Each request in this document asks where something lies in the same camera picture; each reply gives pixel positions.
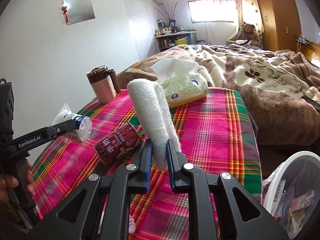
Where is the yellow tissue pack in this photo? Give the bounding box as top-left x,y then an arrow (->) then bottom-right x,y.
151,59 -> 208,108

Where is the white barcode carton box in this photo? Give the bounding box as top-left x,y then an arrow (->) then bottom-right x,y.
273,179 -> 286,203

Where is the white round trash bin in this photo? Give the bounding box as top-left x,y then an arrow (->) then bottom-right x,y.
262,151 -> 319,239

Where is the cluttered grey shelf desk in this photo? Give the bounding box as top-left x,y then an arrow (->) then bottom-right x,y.
155,20 -> 197,52

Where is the black smartphone on bed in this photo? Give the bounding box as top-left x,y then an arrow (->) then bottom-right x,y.
302,95 -> 320,112

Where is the silver wall panel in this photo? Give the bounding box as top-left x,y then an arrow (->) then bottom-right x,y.
61,0 -> 95,25

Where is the brown teddy bear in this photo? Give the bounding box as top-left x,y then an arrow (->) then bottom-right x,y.
236,23 -> 262,48

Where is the brown beige floral blanket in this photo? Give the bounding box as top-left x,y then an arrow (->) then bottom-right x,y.
117,44 -> 319,146

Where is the dried branch vase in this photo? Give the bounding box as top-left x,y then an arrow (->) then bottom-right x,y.
154,1 -> 185,28

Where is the floral window curtain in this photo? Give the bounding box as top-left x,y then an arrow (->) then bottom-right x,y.
234,0 -> 264,35

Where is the pink brown lidded mug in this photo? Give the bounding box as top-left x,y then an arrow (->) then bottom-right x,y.
86,65 -> 121,104

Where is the white towel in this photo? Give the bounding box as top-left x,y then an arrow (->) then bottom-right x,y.
127,79 -> 181,171

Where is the red milk drink can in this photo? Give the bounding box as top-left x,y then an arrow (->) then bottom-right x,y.
94,122 -> 142,166

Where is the orange wooden wardrobe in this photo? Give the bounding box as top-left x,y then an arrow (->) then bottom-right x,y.
257,0 -> 302,51

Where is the person's left hand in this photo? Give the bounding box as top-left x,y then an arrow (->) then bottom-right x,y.
1,163 -> 35,210

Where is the wooden bed headboard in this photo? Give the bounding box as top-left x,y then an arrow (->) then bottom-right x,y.
297,42 -> 320,67

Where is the white plastic bottle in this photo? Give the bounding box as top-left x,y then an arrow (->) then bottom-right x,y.
52,103 -> 93,142

